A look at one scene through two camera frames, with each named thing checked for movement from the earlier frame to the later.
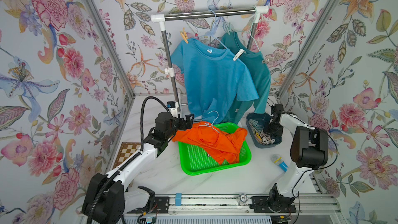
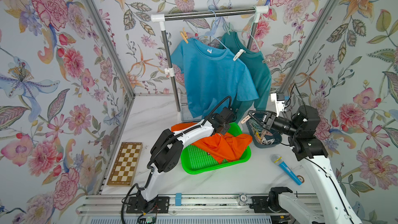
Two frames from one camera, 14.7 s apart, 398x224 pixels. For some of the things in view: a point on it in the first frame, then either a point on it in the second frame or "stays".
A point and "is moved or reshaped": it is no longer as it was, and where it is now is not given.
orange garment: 221,145 is moved or reshaped
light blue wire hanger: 212,33 stays
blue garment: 216,79 stays
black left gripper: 188,125 -> 226,129
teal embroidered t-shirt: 259,72 stays
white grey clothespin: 240,53 stays
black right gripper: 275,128 -> 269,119
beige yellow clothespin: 184,35 stays
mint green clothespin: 228,28 stays
